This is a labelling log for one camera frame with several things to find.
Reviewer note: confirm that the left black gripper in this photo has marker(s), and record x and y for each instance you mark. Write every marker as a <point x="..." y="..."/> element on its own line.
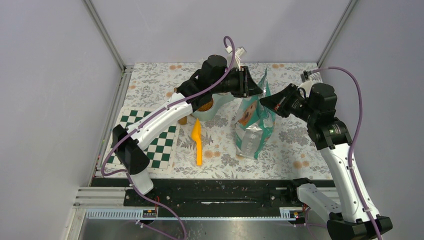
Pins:
<point x="246" y="86"/>

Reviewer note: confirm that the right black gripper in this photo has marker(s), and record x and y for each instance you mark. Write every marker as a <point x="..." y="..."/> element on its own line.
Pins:
<point x="279" y="101"/>

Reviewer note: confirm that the green pet food bag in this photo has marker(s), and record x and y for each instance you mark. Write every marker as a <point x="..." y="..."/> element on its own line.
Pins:
<point x="254" y="123"/>

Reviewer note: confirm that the orange plastic scoop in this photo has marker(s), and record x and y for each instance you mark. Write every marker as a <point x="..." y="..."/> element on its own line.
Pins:
<point x="197" y="138"/>

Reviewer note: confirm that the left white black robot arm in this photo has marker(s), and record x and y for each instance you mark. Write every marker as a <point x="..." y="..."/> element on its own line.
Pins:
<point x="216" y="76"/>

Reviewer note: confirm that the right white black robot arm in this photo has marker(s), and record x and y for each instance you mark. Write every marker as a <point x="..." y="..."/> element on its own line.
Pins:
<point x="355" y="217"/>

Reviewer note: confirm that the mint double pet bowl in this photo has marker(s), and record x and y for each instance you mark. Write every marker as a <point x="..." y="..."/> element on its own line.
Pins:
<point x="208" y="111"/>

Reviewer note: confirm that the floral patterned table mat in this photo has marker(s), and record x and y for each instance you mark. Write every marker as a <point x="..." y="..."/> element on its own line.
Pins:
<point x="288" y="154"/>

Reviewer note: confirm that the brown wooden rolling pin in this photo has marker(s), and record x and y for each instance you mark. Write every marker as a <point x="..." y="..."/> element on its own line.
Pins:
<point x="183" y="121"/>

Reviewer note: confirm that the green white chessboard mat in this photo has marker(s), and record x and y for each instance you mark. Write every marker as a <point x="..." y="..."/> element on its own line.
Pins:
<point x="161" y="150"/>

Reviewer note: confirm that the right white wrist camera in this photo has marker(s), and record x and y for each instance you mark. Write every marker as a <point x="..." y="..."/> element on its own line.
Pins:
<point x="305" y="78"/>

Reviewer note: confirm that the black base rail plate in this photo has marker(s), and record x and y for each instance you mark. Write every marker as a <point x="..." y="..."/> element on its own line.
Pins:
<point x="220" y="198"/>

